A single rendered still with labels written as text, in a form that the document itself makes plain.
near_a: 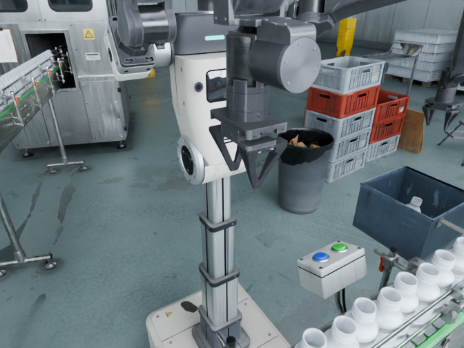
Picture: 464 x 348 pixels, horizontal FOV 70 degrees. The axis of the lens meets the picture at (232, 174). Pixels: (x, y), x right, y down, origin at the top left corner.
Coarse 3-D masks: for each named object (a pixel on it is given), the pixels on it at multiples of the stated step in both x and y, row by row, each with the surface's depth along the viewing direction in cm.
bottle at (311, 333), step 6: (306, 330) 53; (312, 330) 53; (318, 330) 53; (306, 336) 53; (312, 336) 54; (318, 336) 53; (324, 336) 52; (300, 342) 53; (306, 342) 51; (312, 342) 57; (318, 342) 54; (324, 342) 52
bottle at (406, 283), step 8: (400, 272) 64; (400, 280) 65; (408, 280) 64; (416, 280) 62; (400, 288) 62; (408, 288) 61; (416, 288) 62; (408, 296) 62; (416, 296) 64; (408, 304) 62; (416, 304) 63; (408, 312) 63; (408, 328) 66; (400, 336) 66
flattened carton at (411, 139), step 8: (408, 112) 377; (416, 112) 369; (408, 120) 382; (416, 120) 374; (424, 120) 367; (408, 128) 387; (416, 128) 378; (400, 136) 400; (408, 136) 391; (416, 136) 382; (400, 144) 404; (408, 144) 396; (416, 144) 387; (416, 152) 390
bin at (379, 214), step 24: (408, 168) 152; (360, 192) 140; (384, 192) 152; (408, 192) 155; (432, 192) 145; (456, 192) 136; (360, 216) 144; (384, 216) 133; (408, 216) 124; (432, 216) 148; (456, 216) 127; (384, 240) 136; (408, 240) 126; (432, 240) 124
